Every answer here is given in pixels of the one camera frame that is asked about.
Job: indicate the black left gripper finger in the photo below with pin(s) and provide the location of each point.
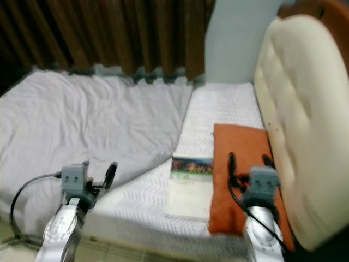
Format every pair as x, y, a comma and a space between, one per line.
111, 174

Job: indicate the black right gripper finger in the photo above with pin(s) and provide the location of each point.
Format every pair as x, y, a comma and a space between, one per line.
232, 168
268, 161

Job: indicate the white book with landscape photo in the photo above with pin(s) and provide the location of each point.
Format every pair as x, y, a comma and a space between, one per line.
188, 196

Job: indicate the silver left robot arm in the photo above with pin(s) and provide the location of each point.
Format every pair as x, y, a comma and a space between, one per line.
57, 234

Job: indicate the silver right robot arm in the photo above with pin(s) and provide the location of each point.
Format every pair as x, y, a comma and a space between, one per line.
262, 234

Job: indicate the orange pillow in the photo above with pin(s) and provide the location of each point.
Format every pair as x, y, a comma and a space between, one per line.
221, 191

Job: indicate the grey blanket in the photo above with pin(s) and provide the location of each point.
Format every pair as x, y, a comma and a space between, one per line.
98, 120

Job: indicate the mattress with white chevron sheet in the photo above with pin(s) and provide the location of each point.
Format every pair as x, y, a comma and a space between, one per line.
223, 106

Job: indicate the cream padded bed headboard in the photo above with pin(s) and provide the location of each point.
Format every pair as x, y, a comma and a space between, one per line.
305, 98

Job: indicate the brown curtain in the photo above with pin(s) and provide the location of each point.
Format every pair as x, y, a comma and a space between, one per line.
114, 33

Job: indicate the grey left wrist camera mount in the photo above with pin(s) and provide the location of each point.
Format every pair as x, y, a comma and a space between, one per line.
74, 180

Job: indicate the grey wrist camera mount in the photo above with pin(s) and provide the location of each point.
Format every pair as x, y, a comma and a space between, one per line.
264, 184
74, 180

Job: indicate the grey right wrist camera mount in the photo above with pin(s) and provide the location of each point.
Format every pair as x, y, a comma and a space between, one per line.
264, 184

